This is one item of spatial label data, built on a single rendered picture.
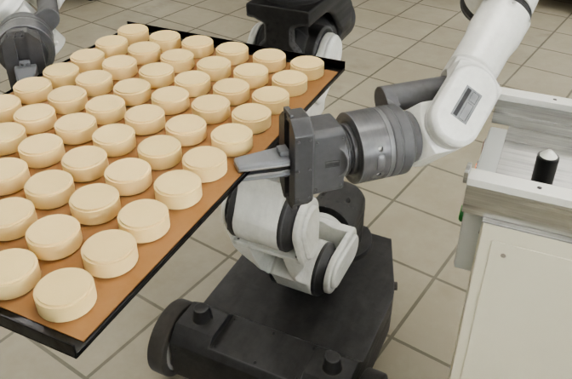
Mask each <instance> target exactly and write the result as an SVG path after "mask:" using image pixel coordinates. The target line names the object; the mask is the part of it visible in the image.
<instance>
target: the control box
mask: <svg viewBox="0 0 572 379"><path fill-rule="evenodd" d="M507 131H508V129H499V128H495V127H491V128H490V129H489V131H488V135H487V138H486V139H485V140H484V144H483V150H482V152H481V155H480V158H479V160H478V162H477V165H476V169H481V170H486V171H489V172H494V173H495V172H496V170H497V166H498V163H499V160H500V157H501V152H502V148H503V146H504V142H505V139H506V133H507ZM482 219H483V216H480V215H474V214H470V213H466V212H464V213H463V217H462V222H461V227H460V235H459V239H458V244H457V249H456V253H455V259H454V265H455V267H458V268H460V269H464V270H467V271H471V270H472V264H473V259H474V255H475V251H476V247H477V242H478V235H479V234H478V231H479V230H480V227H481V225H482Z"/></svg>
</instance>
